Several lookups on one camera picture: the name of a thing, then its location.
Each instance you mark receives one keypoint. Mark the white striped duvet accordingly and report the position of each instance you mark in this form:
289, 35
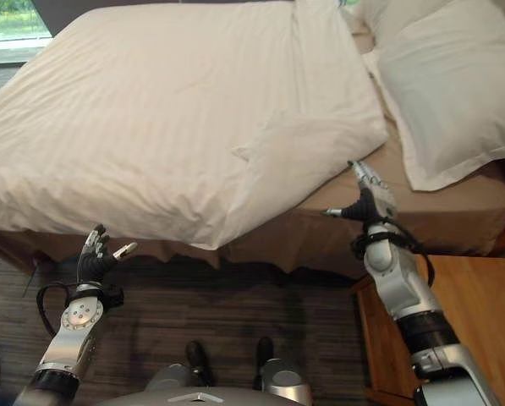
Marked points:
167, 122

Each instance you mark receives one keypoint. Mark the white pillow behind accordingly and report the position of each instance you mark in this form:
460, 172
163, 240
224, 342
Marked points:
381, 14

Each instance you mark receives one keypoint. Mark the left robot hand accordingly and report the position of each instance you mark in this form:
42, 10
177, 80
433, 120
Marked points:
92, 261

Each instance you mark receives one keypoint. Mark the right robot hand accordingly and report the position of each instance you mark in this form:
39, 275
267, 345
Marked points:
368, 196

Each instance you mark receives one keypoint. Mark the wooden nightstand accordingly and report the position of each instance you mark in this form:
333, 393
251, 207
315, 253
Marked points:
446, 325

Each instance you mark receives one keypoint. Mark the bed with tan sheet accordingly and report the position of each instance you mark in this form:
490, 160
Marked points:
404, 211

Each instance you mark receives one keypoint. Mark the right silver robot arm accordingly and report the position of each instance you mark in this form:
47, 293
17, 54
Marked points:
417, 308

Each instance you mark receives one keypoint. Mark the robot torso and legs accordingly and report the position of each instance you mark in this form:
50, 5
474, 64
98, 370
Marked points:
226, 378

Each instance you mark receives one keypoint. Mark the window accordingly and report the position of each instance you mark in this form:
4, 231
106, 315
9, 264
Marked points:
11, 21

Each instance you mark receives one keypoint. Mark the large white pillow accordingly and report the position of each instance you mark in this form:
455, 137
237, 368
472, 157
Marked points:
451, 93

